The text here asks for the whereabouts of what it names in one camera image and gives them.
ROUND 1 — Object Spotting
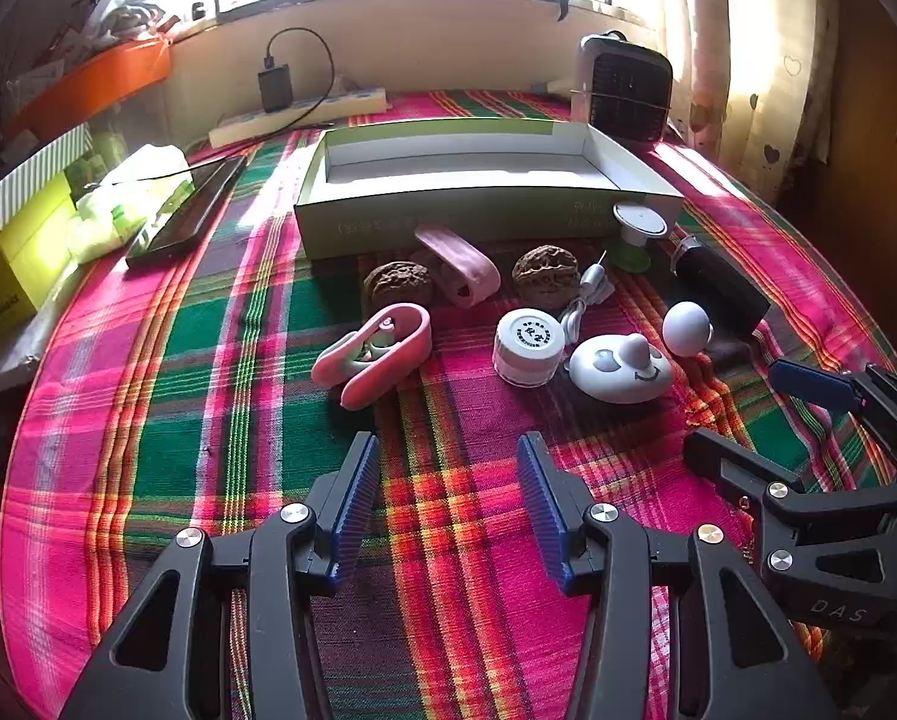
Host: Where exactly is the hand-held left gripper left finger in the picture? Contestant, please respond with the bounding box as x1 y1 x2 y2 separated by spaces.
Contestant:
58 431 382 720

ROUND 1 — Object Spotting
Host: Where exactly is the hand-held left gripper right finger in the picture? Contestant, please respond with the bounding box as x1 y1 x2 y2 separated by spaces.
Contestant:
515 431 843 720

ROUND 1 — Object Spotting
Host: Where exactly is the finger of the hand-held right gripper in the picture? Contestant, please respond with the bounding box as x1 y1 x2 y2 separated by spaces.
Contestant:
682 430 897 627
767 357 897 466

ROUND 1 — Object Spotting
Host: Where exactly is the black cylinder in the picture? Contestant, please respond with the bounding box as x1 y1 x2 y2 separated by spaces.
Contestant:
669 234 772 338

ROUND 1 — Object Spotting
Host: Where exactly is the white egg-shaped gadget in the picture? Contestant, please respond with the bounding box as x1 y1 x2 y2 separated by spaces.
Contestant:
662 301 715 358

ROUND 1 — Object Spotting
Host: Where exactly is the white face-shaped gadget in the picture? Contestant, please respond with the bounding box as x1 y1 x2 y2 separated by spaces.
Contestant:
566 334 674 406

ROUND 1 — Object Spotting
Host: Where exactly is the white round jar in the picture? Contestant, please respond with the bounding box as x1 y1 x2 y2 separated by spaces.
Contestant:
493 309 567 389

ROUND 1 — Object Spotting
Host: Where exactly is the pink earphone case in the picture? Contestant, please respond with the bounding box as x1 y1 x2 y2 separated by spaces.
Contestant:
311 304 434 410

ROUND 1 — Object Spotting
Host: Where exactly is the brown walnut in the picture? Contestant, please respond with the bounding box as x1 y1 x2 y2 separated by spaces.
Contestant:
512 244 586 306
363 261 436 310

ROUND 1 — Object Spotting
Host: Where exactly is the green and white cardboard box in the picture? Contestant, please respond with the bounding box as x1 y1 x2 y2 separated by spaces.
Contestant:
292 118 685 262

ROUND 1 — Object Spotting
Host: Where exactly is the plaid tablecloth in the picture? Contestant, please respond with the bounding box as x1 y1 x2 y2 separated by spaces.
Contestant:
0 88 897 720

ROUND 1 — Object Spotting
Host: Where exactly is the wooden cabinet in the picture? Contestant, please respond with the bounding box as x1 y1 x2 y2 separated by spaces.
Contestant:
793 0 897 361

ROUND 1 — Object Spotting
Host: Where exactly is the white disc on green base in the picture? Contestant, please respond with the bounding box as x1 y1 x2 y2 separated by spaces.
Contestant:
613 200 678 275

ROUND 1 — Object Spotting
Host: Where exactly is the closed pink oval case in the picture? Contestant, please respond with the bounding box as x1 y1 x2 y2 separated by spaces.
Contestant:
414 225 503 308

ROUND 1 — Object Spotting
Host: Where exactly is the heart print curtain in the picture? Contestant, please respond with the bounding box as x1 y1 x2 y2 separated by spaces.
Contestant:
658 0 839 203

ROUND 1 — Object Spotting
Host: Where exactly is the black smartphone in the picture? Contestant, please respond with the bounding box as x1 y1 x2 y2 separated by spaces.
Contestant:
125 155 248 269

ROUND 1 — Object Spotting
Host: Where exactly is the white and black heater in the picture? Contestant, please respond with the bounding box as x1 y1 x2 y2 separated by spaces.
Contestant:
572 31 676 152

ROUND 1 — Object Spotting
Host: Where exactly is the green tissue packet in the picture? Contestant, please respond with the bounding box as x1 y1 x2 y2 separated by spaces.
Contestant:
65 146 194 263

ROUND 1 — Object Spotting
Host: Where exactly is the white power strip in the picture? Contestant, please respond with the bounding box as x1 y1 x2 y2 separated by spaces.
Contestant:
208 86 388 149

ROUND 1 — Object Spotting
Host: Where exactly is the yellow-green box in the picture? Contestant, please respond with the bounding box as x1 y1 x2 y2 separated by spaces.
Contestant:
0 172 82 346

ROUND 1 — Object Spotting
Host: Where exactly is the black charger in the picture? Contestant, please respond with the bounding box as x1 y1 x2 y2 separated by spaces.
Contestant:
258 52 293 113

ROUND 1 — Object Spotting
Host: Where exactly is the green striped box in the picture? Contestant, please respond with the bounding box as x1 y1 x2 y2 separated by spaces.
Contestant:
0 124 93 256

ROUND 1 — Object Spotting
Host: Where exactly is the white plastic bag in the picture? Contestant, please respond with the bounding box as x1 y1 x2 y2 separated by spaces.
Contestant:
80 0 175 42

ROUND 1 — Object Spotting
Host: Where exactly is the white cable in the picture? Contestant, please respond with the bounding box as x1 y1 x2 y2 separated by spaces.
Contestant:
560 250 618 338

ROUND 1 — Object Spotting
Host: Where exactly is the black charger cable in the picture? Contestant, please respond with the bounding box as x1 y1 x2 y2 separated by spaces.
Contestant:
264 28 337 128

